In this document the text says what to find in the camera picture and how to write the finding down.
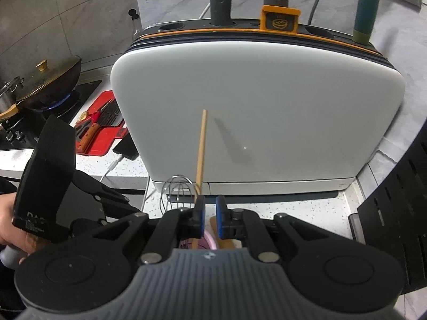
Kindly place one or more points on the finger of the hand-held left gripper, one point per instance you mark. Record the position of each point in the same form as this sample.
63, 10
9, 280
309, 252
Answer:
100, 186
100, 213

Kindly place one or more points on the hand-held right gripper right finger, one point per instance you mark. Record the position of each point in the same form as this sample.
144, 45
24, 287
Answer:
220, 218

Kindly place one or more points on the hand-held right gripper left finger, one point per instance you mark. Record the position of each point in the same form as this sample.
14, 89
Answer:
200, 218

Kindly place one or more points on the pink mesh cup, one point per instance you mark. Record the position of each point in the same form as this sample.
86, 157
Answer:
208, 240

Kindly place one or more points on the wooden chopstick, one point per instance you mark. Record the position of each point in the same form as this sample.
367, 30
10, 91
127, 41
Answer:
201, 150

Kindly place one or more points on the person's left hand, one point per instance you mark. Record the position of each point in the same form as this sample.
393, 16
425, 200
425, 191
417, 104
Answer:
8, 220

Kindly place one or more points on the black gas stove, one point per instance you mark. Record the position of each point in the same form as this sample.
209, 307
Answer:
30, 130

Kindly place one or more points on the red plastic tray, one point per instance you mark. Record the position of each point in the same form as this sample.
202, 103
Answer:
106, 140

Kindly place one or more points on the black smartphone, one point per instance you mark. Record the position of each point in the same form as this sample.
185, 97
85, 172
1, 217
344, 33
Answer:
128, 148

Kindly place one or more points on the stainless steel pot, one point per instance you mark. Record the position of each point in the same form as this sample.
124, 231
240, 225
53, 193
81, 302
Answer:
8, 93

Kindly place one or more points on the black wok with lid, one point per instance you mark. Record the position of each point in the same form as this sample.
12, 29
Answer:
46, 83

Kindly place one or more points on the white knife sterilizer appliance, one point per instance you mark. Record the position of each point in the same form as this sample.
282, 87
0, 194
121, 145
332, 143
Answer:
260, 106

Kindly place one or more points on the black slotted knife block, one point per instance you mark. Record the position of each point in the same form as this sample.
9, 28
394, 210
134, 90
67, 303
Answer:
393, 213

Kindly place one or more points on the orange square cap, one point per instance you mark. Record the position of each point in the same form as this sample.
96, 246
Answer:
280, 20

